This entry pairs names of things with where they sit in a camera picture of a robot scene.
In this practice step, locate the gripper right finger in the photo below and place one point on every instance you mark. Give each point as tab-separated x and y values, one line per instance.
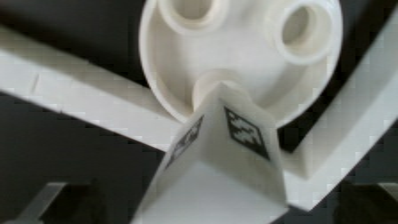
367	205

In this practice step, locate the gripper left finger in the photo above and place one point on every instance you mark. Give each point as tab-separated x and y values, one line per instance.
60	205

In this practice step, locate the white stool leg with tag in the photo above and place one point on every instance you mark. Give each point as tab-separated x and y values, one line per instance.
220	184

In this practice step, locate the white obstacle wall frame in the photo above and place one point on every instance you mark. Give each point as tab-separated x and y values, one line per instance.
72	87

